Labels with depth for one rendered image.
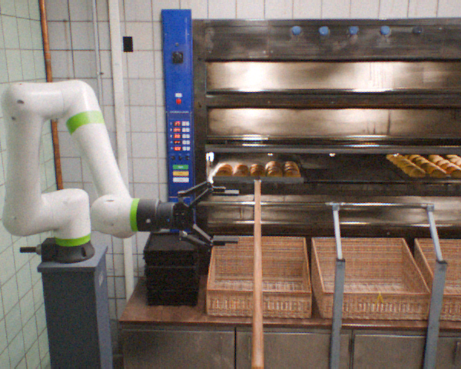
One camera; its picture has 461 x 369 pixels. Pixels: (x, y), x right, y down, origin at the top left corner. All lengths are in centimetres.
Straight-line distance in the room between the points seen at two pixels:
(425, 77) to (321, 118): 60
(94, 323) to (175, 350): 91
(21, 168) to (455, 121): 231
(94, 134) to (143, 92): 135
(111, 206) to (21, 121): 40
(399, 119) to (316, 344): 133
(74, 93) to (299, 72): 154
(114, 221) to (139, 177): 163
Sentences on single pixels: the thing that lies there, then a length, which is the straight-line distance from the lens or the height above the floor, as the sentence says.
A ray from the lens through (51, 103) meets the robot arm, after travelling 159.
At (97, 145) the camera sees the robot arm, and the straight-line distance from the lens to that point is 155.
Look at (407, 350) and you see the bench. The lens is 283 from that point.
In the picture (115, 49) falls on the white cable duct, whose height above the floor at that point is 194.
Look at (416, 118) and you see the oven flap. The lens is 300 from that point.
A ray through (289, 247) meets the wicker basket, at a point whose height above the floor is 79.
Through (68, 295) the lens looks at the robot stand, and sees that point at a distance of 189.
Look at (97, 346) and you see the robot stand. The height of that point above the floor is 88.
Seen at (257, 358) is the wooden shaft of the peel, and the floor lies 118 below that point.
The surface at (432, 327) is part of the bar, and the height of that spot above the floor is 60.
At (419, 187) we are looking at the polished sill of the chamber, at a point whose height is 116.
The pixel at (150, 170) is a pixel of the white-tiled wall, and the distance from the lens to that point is 295.
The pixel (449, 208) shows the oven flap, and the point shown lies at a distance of 319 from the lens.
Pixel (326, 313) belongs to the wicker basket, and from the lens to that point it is 269.
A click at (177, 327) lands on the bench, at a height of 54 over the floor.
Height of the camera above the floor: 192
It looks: 15 degrees down
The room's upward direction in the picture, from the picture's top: straight up
